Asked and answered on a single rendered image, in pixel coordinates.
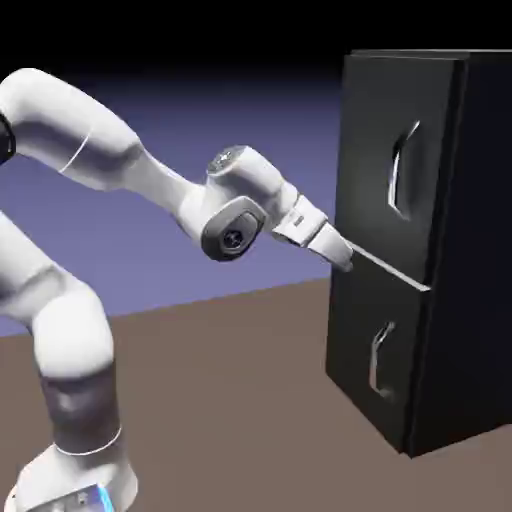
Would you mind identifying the black cabinet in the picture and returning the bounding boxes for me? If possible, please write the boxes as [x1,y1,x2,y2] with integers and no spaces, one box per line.
[324,48,512,460]

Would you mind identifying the black cabinet door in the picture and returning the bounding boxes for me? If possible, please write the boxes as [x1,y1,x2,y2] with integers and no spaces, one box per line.
[333,54,467,286]
[324,251,431,455]

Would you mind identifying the curved metal door handle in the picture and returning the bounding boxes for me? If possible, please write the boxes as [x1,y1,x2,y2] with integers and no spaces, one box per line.
[386,119,421,222]
[368,320,397,399]

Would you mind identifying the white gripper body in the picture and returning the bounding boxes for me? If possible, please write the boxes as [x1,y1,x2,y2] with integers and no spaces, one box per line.
[307,222,355,274]

